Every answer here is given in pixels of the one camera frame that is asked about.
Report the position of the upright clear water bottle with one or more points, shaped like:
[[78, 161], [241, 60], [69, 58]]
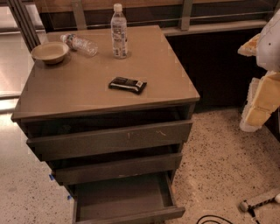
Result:
[[119, 32]]

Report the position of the metal railing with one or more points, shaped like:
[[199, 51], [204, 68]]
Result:
[[174, 17]]

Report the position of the lying clear water bottle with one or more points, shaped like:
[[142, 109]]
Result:
[[77, 43]]

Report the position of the blue tape piece upper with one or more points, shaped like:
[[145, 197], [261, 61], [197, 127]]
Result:
[[51, 177]]

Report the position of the padded gripper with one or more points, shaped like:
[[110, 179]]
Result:
[[270, 46]]

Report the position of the drawer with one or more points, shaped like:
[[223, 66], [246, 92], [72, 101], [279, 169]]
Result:
[[145, 199], [118, 169], [49, 148]]

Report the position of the robot base leg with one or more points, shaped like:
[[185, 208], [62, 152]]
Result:
[[272, 195]]

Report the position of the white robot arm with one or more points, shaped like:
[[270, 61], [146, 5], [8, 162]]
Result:
[[272, 28]]

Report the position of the beige bowl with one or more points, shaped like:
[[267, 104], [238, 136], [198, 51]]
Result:
[[50, 53]]

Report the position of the brown drawer cabinet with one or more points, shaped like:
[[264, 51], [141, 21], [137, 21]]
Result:
[[74, 96]]

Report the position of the black snack packet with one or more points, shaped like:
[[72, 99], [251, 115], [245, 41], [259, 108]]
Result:
[[125, 84]]

